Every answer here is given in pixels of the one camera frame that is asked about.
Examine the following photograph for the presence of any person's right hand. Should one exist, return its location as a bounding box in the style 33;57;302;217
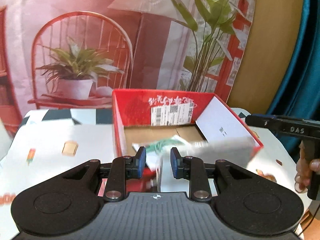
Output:
295;142;319;193

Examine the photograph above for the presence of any cartoon print table cloth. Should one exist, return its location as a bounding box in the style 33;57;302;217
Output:
1;119;304;239

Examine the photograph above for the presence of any printed living room backdrop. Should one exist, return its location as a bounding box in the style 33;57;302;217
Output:
1;0;255;135

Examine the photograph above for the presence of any red strawberry cardboard box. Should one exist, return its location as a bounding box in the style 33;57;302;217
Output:
112;88;264;178

